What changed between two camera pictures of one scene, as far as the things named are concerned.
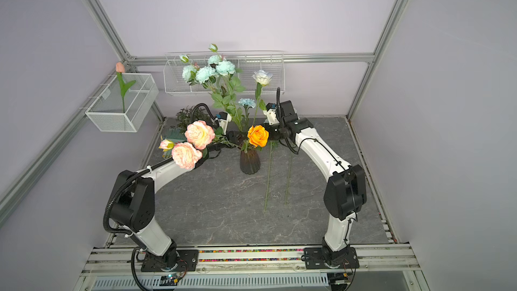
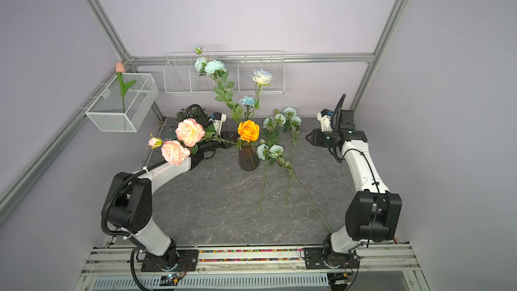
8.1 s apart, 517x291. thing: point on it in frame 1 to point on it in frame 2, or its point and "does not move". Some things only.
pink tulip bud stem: x=120 y=69 does not move
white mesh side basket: x=106 y=112 does not move
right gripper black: x=267 y=126 to x=316 y=137
